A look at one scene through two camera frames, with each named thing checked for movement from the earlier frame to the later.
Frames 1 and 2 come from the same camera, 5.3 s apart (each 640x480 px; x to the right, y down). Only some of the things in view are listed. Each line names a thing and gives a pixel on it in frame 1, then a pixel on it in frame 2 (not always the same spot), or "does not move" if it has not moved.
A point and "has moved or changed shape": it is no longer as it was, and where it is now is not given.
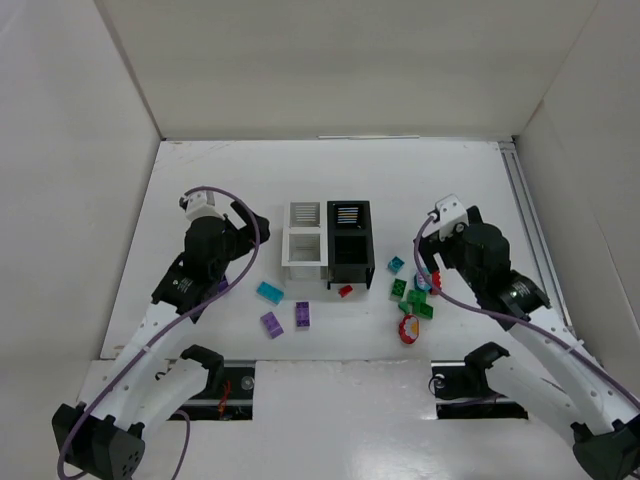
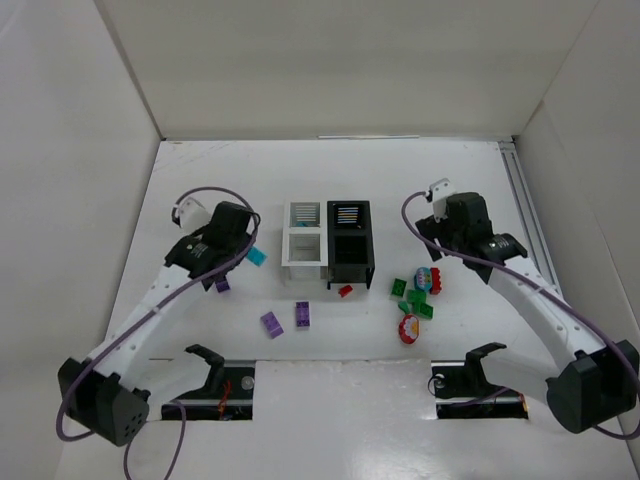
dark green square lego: x=398 y=288 does not move
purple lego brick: x=272 y=324 does not move
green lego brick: x=426 y=311 does not move
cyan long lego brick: x=270 y=292 has moved or changed shape
